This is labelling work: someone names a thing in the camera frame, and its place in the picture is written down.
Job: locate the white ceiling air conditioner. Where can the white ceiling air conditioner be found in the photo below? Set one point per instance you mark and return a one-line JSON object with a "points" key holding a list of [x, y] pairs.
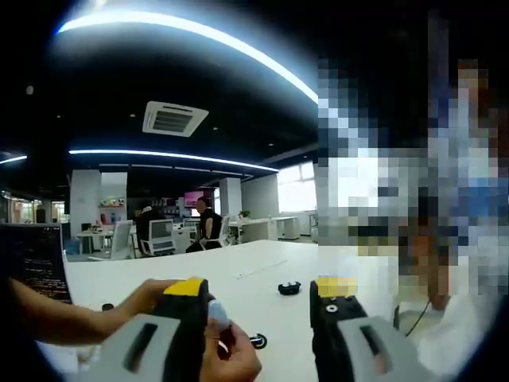
{"points": [[175, 119]]}

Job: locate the open laptop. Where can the open laptop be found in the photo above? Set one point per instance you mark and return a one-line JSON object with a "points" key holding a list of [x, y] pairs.
{"points": [[36, 262]]}

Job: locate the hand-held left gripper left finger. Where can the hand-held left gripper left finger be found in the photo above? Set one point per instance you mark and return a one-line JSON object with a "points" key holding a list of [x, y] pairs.
{"points": [[187, 318]]}

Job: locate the light blue earbud case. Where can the light blue earbud case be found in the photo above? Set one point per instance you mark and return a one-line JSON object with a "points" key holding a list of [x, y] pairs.
{"points": [[219, 312]]}

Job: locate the white square pillar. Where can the white square pillar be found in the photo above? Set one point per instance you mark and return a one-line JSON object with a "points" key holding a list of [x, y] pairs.
{"points": [[85, 191]]}

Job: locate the person's right hand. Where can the person's right hand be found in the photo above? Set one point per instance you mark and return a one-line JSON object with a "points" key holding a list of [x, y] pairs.
{"points": [[238, 366]]}

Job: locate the white table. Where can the white table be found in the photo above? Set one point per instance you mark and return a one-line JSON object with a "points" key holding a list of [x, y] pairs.
{"points": [[278, 318]]}

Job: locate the long ceiling light strip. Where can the long ceiling light strip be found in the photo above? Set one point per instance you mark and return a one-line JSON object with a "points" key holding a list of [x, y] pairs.
{"points": [[159, 19], [14, 159], [159, 153]]}

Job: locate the black googly-eyed earbud case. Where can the black googly-eyed earbud case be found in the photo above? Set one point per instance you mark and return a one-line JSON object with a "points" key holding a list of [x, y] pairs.
{"points": [[289, 288]]}

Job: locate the white mesh office chair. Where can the white mesh office chair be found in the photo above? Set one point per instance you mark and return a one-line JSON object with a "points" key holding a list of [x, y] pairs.
{"points": [[161, 232], [121, 238]]}

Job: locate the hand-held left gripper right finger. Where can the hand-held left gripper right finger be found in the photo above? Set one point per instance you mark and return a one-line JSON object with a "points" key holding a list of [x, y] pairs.
{"points": [[338, 318]]}

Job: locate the person's white shirt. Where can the person's white shirt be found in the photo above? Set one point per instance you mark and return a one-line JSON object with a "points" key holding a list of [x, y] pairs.
{"points": [[449, 338]]}

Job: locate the small potted plant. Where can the small potted plant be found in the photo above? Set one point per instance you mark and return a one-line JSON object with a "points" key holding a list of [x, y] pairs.
{"points": [[244, 215]]}

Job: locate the white office desk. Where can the white office desk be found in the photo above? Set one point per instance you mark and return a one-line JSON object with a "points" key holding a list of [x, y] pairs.
{"points": [[258, 223]]}

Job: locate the pink wall screen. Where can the pink wall screen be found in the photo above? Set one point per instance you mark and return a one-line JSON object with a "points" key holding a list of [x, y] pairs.
{"points": [[193, 197]]}

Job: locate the person's left hand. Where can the person's left hand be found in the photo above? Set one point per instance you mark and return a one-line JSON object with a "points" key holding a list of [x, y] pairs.
{"points": [[145, 298]]}

